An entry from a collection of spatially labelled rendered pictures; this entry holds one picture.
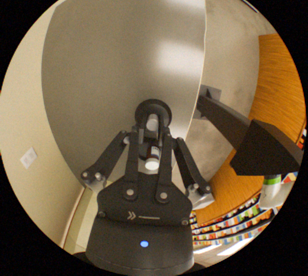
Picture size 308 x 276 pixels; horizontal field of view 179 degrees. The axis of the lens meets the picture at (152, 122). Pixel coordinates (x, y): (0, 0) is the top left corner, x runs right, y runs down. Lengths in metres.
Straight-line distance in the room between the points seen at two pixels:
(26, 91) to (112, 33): 0.49
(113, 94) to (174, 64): 0.20
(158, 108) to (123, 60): 0.17
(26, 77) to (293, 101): 2.41
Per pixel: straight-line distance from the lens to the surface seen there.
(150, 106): 0.22
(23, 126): 0.63
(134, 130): 0.15
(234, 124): 0.77
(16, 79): 0.62
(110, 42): 0.33
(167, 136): 0.15
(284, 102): 1.89
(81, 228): 0.64
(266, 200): 0.70
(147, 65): 0.28
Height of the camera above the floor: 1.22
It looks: 63 degrees down
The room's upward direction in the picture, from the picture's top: 175 degrees counter-clockwise
